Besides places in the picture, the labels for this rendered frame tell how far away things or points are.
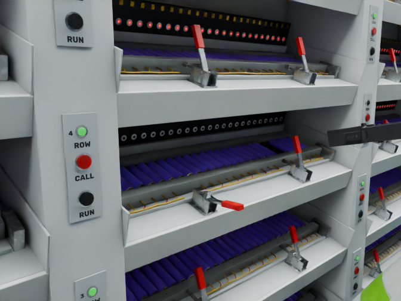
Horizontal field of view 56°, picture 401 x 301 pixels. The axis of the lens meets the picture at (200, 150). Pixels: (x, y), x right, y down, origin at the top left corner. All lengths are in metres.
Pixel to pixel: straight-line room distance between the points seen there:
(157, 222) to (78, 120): 0.20
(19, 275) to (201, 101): 0.31
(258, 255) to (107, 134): 0.47
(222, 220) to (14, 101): 0.35
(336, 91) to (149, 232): 0.50
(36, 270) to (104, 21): 0.29
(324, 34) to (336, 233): 0.47
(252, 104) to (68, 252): 0.36
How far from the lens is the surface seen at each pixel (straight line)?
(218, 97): 0.57
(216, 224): 0.61
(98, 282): 0.50
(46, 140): 0.43
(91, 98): 0.45
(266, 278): 0.81
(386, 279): 0.56
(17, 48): 0.45
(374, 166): 1.06
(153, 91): 0.49
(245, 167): 0.72
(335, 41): 0.96
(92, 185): 0.46
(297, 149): 0.79
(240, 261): 0.79
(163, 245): 0.55
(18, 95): 0.42
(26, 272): 0.47
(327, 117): 0.96
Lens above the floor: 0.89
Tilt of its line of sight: 10 degrees down
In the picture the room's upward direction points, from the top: straight up
